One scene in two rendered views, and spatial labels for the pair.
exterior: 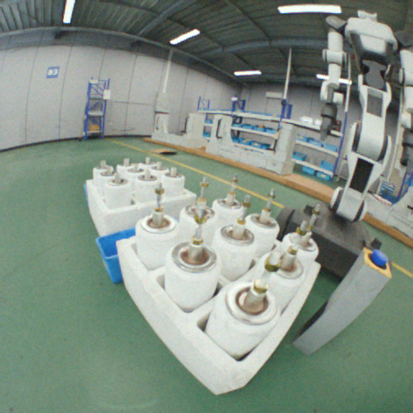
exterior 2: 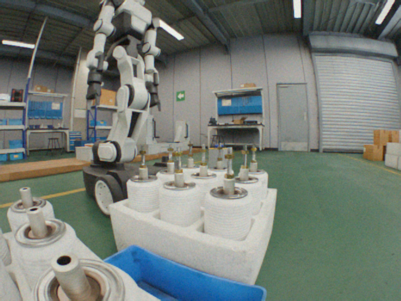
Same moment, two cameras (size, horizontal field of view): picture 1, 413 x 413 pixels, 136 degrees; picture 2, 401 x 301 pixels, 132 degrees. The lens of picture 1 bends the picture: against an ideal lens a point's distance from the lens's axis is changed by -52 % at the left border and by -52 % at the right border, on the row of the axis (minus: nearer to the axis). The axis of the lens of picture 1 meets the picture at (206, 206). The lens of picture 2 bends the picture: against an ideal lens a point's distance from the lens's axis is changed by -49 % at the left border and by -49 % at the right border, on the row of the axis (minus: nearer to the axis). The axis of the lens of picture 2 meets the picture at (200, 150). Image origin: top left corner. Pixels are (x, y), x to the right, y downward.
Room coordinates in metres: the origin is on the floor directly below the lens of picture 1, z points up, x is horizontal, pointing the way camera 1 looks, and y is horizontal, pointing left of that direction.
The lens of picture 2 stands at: (0.43, 0.40, 0.36)
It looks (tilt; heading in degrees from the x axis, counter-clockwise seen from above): 4 degrees down; 257
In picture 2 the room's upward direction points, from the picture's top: straight up
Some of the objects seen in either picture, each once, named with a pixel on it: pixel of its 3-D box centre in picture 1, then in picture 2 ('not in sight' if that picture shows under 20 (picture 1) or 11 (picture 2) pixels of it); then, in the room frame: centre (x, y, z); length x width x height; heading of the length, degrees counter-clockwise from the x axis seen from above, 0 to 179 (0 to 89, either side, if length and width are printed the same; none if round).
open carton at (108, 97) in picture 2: not in sight; (103, 98); (2.34, -5.18, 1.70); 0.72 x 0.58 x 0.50; 52
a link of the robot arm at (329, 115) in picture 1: (328, 121); (94, 86); (0.80, -0.53, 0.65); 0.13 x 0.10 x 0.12; 140
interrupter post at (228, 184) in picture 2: (158, 217); (228, 186); (0.30, 0.09, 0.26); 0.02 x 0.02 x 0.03
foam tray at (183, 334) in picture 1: (221, 284); (203, 226); (0.31, -0.07, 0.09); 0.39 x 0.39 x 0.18; 48
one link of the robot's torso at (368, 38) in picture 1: (371, 47); (127, 24); (0.71, -0.74, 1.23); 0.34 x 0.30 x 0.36; 49
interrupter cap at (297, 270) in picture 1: (285, 264); (219, 169); (0.23, -0.16, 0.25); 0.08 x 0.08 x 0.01
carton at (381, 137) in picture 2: not in sight; (381, 137); (-3.53, -0.84, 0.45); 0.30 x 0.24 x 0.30; 50
